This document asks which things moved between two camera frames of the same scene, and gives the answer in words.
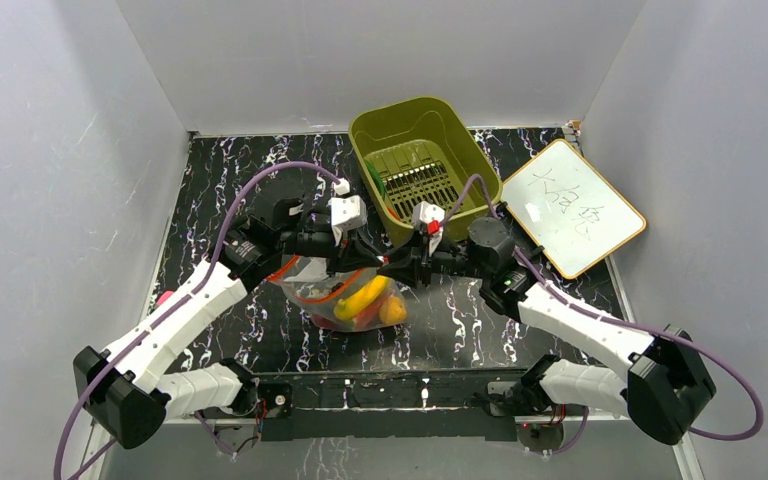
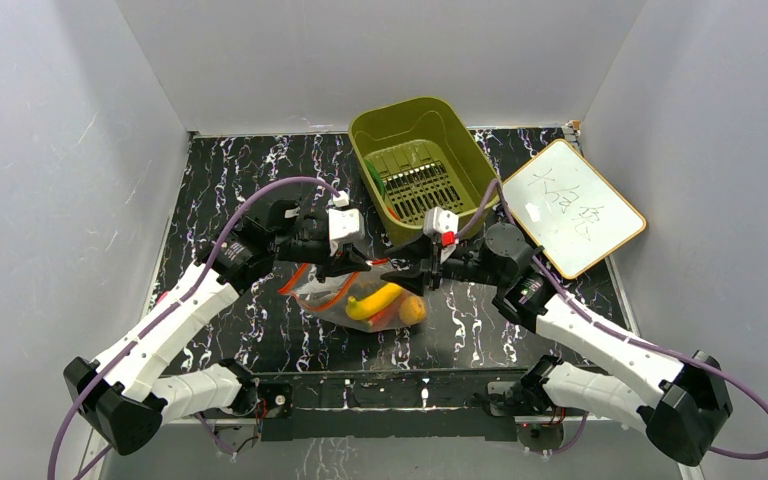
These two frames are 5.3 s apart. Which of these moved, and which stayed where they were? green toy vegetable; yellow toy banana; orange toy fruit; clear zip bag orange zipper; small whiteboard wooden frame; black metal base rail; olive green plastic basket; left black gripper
Moved: yellow toy banana; clear zip bag orange zipper; orange toy fruit
Stayed: green toy vegetable; left black gripper; olive green plastic basket; black metal base rail; small whiteboard wooden frame
